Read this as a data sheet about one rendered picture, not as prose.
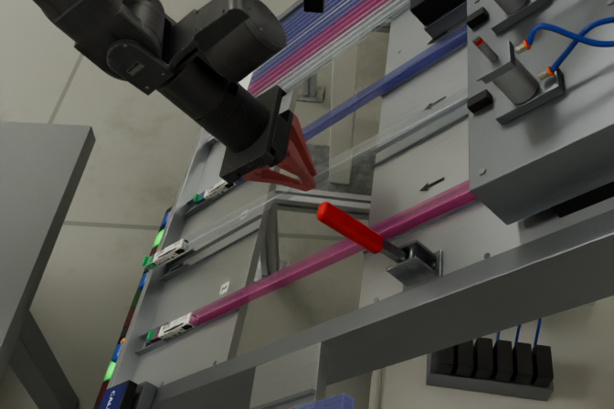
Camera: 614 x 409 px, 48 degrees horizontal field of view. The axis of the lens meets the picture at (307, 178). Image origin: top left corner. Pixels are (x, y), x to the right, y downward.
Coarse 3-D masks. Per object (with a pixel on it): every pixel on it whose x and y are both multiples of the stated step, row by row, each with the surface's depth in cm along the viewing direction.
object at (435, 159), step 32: (416, 32) 81; (448, 32) 76; (448, 64) 72; (384, 96) 78; (416, 96) 73; (448, 96) 69; (384, 128) 74; (448, 128) 66; (384, 160) 70; (416, 160) 66; (448, 160) 63; (384, 192) 67; (416, 192) 63; (448, 224) 58; (480, 224) 55; (512, 224) 52; (544, 224) 50; (384, 256) 61; (448, 256) 55; (480, 256) 53; (384, 288) 59
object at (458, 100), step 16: (464, 96) 64; (432, 112) 66; (448, 112) 66; (400, 128) 68; (416, 128) 68; (368, 144) 71; (384, 144) 70; (336, 160) 73; (352, 160) 72; (320, 176) 75; (272, 192) 79; (288, 192) 77; (240, 208) 82; (256, 208) 80; (224, 224) 83; (192, 240) 87
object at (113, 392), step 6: (108, 390) 76; (114, 390) 75; (120, 390) 74; (108, 396) 75; (114, 396) 74; (120, 396) 73; (102, 402) 75; (108, 402) 74; (114, 402) 73; (102, 408) 74; (108, 408) 73; (114, 408) 72
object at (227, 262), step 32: (288, 96) 99; (224, 192) 95; (256, 192) 88; (192, 224) 98; (256, 224) 83; (192, 256) 91; (224, 256) 84; (256, 256) 80; (192, 288) 86; (224, 288) 80; (160, 320) 87; (224, 320) 76; (160, 352) 82; (192, 352) 77; (224, 352) 72; (160, 384) 78
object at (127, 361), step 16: (192, 160) 106; (192, 176) 105; (192, 192) 103; (176, 208) 100; (176, 224) 99; (160, 240) 97; (176, 240) 97; (160, 272) 93; (144, 288) 91; (160, 288) 92; (144, 304) 89; (144, 320) 88; (128, 336) 86; (128, 352) 85; (128, 368) 84; (112, 384) 82
